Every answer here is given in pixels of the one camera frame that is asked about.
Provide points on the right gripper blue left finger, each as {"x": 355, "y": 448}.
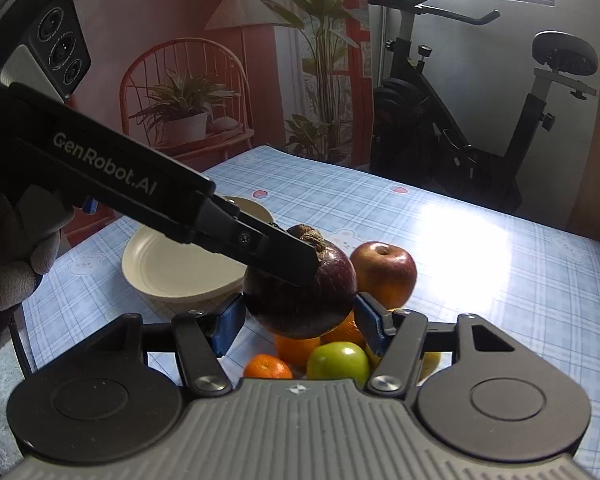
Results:
{"x": 201, "y": 339}

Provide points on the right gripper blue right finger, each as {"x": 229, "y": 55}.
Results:
{"x": 397, "y": 338}

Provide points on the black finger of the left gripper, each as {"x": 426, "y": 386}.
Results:
{"x": 254, "y": 239}

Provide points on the yellow lemon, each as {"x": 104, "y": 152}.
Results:
{"x": 429, "y": 364}

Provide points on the green apple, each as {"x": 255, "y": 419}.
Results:
{"x": 339, "y": 360}

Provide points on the red apple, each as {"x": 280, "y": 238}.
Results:
{"x": 385, "y": 271}

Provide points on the dark purple mangosteen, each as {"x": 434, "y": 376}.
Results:
{"x": 309, "y": 310}

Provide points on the small mandarin orange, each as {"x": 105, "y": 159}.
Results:
{"x": 264, "y": 366}

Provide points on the large orange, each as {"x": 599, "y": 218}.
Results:
{"x": 296, "y": 352}

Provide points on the grey gloved left hand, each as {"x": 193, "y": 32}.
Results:
{"x": 20, "y": 254}

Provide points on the cream round plate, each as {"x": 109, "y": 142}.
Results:
{"x": 186, "y": 277}

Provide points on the blue plaid tablecloth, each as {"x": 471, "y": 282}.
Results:
{"x": 539, "y": 284}

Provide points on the black exercise bike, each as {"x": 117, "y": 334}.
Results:
{"x": 483, "y": 73}

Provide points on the printed room backdrop poster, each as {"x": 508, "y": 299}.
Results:
{"x": 198, "y": 80}

